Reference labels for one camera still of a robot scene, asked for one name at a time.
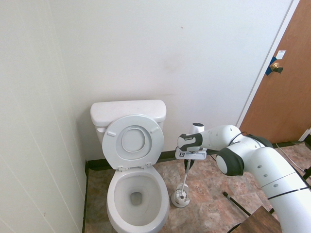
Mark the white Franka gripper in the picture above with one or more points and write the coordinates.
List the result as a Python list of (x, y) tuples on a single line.
[(195, 155)]

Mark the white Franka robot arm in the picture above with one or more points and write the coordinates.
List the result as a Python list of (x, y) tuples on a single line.
[(267, 165)]

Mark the black baseboard behind toilet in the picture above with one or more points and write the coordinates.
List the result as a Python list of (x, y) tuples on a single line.
[(167, 155)]

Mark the white toilet brush holder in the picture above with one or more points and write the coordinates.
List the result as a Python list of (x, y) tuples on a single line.
[(179, 205)]

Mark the white toilet seat and lid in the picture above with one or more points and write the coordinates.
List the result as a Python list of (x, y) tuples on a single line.
[(133, 155)]

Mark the white toilet tank lid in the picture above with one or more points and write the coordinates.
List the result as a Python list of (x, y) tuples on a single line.
[(126, 111)]

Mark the white porcelain toilet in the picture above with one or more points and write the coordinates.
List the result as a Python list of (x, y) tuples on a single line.
[(116, 218)]

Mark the brown wooden table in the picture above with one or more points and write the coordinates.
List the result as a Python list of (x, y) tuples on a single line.
[(260, 221)]

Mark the brown wooden door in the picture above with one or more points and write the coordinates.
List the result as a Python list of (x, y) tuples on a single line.
[(286, 102)]

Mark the blue tape strip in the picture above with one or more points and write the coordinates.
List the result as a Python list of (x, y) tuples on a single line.
[(269, 70)]

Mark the brass door knob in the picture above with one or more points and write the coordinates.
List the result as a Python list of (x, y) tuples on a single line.
[(276, 66)]

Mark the white paper label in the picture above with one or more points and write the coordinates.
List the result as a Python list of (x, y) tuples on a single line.
[(281, 54)]

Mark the black camera tripod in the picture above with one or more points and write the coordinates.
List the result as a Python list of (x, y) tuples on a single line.
[(236, 203)]

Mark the black baseboard along side wall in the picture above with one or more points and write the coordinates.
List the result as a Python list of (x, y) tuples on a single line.
[(85, 194)]

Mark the white door frame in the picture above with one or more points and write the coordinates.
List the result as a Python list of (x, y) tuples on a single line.
[(267, 63)]

